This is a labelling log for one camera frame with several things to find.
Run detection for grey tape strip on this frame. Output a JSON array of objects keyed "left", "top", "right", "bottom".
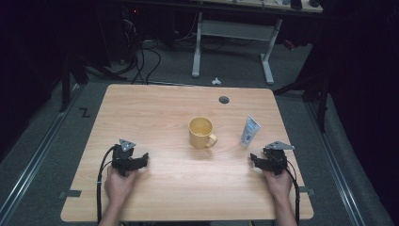
[
  {"left": 297, "top": 186, "right": 316, "bottom": 198},
  {"left": 57, "top": 189, "right": 83, "bottom": 200}
]

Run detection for small red object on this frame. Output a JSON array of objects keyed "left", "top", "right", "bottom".
[{"left": 282, "top": 39, "right": 296, "bottom": 52}]

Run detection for white and blue tube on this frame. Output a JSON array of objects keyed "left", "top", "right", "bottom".
[{"left": 240, "top": 114, "right": 262, "bottom": 149}]

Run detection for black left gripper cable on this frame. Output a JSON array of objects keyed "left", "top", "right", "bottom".
[{"left": 96, "top": 145, "right": 117, "bottom": 225}]

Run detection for yellow mug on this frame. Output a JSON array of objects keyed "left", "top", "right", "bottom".
[{"left": 187, "top": 116, "right": 218, "bottom": 150}]

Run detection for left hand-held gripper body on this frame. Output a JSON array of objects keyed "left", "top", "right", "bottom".
[{"left": 111, "top": 138, "right": 140, "bottom": 178}]

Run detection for metal floor rail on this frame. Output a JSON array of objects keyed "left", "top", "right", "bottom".
[
  {"left": 0, "top": 82, "right": 83, "bottom": 222},
  {"left": 304, "top": 101, "right": 367, "bottom": 226}
]

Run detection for black metal stand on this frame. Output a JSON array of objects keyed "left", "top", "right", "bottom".
[
  {"left": 58, "top": 54, "right": 90, "bottom": 114},
  {"left": 272, "top": 70, "right": 331, "bottom": 134}
]

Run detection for person's left hand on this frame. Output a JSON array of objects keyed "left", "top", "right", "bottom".
[{"left": 104, "top": 165, "right": 139, "bottom": 205}]

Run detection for black floor cables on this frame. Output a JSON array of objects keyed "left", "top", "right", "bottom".
[{"left": 117, "top": 18, "right": 163, "bottom": 86}]

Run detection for white-framed desk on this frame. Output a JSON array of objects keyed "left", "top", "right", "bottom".
[{"left": 190, "top": 0, "right": 325, "bottom": 86}]

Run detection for person's right hand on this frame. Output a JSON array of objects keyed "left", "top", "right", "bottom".
[{"left": 263, "top": 169, "right": 295, "bottom": 202}]

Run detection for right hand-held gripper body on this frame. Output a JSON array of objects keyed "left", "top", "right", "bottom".
[{"left": 263, "top": 140, "right": 295, "bottom": 177}]

